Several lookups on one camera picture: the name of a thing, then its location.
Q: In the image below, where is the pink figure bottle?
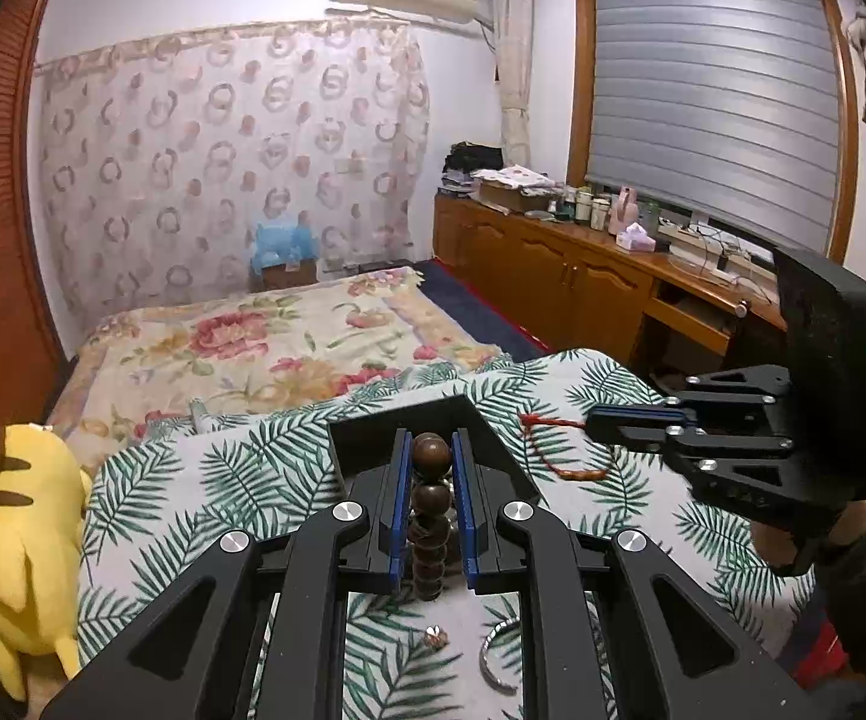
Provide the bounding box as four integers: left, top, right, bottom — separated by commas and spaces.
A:
608, 186, 638, 235

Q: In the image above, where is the row of cosmetic bottles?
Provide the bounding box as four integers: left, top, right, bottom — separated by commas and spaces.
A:
549, 184, 614, 230

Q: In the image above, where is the ring patterned curtain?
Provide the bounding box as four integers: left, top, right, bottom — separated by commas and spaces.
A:
34, 15, 432, 316

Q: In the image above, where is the blue plush toy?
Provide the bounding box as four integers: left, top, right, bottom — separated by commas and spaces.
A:
249, 211, 320, 275

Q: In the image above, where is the beige tied curtain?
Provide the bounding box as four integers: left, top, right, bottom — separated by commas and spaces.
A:
491, 0, 533, 170

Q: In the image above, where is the silver open bangle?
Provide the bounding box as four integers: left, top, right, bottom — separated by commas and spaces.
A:
478, 615, 525, 695

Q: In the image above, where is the brown wooden bead bracelet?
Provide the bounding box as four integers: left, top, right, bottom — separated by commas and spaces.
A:
405, 433, 453, 605

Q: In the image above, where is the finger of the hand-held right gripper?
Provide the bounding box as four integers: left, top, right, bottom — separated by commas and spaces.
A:
587, 364, 792, 425
587, 420, 798, 522

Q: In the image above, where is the small cardboard box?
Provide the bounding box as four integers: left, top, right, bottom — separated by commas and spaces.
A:
262, 259, 319, 290

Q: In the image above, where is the leaf print tablecloth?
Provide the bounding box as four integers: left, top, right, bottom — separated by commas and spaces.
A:
77, 347, 828, 720

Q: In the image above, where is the wooden sideboard cabinet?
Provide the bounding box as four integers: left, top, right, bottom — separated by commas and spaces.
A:
433, 193, 790, 372

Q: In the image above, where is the red bead bracelet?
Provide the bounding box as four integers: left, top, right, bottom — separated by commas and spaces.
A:
519, 411, 610, 481

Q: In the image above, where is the red object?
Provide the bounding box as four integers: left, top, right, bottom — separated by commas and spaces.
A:
793, 604, 854, 691

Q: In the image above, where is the stack of dark clothes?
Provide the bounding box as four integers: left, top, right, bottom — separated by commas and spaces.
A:
442, 141, 505, 196

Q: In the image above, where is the person's right hand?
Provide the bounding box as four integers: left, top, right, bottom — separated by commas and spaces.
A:
750, 521, 801, 572

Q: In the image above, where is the black jewelry box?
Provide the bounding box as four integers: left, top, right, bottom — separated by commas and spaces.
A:
326, 394, 543, 511

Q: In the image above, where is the yellow plush toy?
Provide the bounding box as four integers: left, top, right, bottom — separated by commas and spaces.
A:
0, 424, 93, 702

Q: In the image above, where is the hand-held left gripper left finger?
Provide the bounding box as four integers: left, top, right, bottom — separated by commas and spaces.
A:
39, 427, 413, 720

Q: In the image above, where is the white power strip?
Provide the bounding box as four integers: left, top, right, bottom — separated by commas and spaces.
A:
658, 219, 749, 271

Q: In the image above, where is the wooden window frame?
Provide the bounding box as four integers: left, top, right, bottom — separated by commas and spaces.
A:
568, 0, 861, 267

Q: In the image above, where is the grey window blind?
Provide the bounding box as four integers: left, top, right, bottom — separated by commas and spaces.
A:
585, 0, 839, 252

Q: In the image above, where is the cardboard box with patterned cloth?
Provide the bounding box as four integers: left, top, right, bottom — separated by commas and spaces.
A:
470, 165, 561, 212

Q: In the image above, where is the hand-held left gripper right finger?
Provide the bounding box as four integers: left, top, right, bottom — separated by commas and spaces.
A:
452, 427, 835, 720

